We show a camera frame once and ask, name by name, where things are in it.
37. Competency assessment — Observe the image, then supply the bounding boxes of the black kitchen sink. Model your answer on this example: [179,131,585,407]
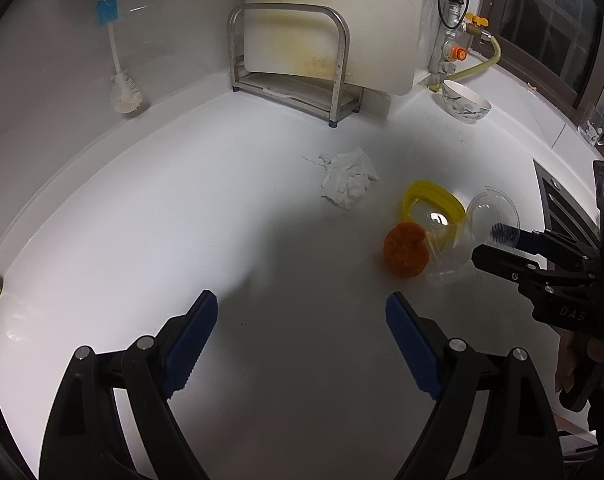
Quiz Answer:
[534,162,600,249]

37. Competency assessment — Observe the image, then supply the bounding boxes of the person's right hand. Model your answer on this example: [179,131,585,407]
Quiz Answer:
[555,328,604,392]

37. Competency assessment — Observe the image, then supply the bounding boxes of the orange peel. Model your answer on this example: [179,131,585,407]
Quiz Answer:
[382,222,430,278]

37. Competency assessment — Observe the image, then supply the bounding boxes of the clear glass mug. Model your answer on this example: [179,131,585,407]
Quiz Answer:
[578,104,604,148]

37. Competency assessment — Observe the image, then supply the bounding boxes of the white patterned bowl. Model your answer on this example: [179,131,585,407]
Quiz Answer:
[441,80,492,124]

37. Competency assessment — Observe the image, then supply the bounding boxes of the crumpled white tissue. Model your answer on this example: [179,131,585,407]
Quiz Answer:
[305,148,380,210]

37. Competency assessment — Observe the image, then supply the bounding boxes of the steel cutting board rack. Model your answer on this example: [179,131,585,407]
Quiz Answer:
[227,2,364,128]

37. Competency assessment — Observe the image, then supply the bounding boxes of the gas valve pipe assembly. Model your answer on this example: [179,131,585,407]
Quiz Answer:
[428,0,500,93]

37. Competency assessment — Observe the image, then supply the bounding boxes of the white cutting board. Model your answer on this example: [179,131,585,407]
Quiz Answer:
[244,0,422,96]

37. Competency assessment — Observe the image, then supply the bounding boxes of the yellow plastic lid ring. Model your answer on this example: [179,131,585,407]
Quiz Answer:
[400,179,468,254]

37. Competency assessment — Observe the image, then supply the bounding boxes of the yellow gas hose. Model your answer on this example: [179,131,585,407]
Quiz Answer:
[429,34,503,92]

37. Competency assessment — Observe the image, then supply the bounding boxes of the blue handled bottle brush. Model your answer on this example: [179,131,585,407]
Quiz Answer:
[96,0,144,116]

